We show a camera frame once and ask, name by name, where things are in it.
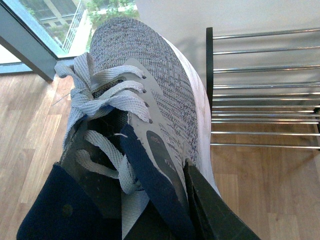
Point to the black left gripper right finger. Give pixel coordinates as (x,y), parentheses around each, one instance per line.
(210,215)

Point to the grey knit sneaker left-held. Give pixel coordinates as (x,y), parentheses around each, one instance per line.
(139,112)

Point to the black chrome shoe rack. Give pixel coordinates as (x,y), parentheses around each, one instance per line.
(264,88)

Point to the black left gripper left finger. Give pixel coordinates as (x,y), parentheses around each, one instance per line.
(150,226)

